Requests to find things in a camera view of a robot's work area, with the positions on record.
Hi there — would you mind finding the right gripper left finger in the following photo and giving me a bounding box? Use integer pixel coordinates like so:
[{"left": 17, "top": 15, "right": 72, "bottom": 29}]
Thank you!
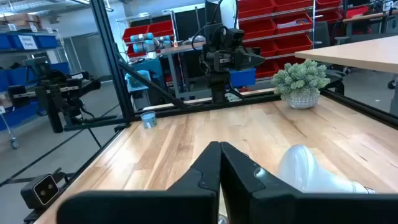
[{"left": 57, "top": 141, "right": 221, "bottom": 224}]

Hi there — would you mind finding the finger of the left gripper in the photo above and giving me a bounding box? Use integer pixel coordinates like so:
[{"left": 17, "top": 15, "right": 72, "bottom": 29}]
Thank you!
[{"left": 234, "top": 46, "right": 266, "bottom": 68}]

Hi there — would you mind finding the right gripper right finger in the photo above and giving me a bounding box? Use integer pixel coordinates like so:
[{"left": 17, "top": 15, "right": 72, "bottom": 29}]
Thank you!
[{"left": 220, "top": 141, "right": 398, "bottom": 224}]

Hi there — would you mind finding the white flood lightbulb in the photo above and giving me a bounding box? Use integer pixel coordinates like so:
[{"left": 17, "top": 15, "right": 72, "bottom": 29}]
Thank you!
[{"left": 254, "top": 144, "right": 377, "bottom": 194}]

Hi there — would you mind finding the red plastic storage bin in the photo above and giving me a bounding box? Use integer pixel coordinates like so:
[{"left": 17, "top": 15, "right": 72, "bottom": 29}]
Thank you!
[
  {"left": 148, "top": 20, "right": 174, "bottom": 38},
  {"left": 254, "top": 59, "right": 280, "bottom": 78},
  {"left": 123, "top": 25, "right": 150, "bottom": 44},
  {"left": 244, "top": 40, "right": 278, "bottom": 58},
  {"left": 273, "top": 0, "right": 314, "bottom": 12},
  {"left": 275, "top": 34, "right": 313, "bottom": 55},
  {"left": 275, "top": 12, "right": 313, "bottom": 34},
  {"left": 238, "top": 18, "right": 277, "bottom": 40},
  {"left": 238, "top": 0, "right": 275, "bottom": 15}
]

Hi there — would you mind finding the blue plastic storage bin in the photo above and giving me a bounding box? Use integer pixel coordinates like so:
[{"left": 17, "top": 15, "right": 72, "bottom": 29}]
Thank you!
[{"left": 229, "top": 67, "right": 257, "bottom": 88}]

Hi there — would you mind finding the green succulent in grey pot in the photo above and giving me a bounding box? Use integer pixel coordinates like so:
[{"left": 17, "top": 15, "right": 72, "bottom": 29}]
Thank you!
[{"left": 271, "top": 58, "right": 331, "bottom": 110}]

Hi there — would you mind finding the metal shelving rack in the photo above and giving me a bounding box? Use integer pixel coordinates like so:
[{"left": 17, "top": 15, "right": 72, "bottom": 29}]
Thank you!
[{"left": 238, "top": 0, "right": 346, "bottom": 82}]

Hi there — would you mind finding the black office chair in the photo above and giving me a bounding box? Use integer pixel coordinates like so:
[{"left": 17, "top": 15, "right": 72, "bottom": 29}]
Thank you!
[{"left": 312, "top": 21, "right": 351, "bottom": 47}]

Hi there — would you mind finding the small blue round cup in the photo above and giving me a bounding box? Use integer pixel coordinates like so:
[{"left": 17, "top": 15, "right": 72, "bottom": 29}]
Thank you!
[{"left": 140, "top": 111, "right": 158, "bottom": 129}]

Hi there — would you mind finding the light wooden desk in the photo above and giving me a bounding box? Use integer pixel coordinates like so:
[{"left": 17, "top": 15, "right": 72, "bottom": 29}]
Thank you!
[{"left": 294, "top": 35, "right": 398, "bottom": 75}]

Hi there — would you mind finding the cardboard box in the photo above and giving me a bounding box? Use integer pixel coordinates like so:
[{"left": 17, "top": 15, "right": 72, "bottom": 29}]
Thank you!
[{"left": 0, "top": 12, "right": 42, "bottom": 29}]

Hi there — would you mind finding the blue labelled storage bin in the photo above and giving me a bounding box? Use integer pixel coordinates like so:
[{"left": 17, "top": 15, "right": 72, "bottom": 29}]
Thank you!
[{"left": 9, "top": 34, "right": 40, "bottom": 50}]

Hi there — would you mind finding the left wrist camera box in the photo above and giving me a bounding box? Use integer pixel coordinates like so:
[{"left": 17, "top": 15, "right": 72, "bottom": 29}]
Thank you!
[{"left": 223, "top": 27, "right": 246, "bottom": 48}]

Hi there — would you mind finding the black table-level camera box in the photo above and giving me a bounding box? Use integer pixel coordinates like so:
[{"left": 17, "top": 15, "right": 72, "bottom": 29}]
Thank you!
[{"left": 20, "top": 173, "right": 60, "bottom": 210}]

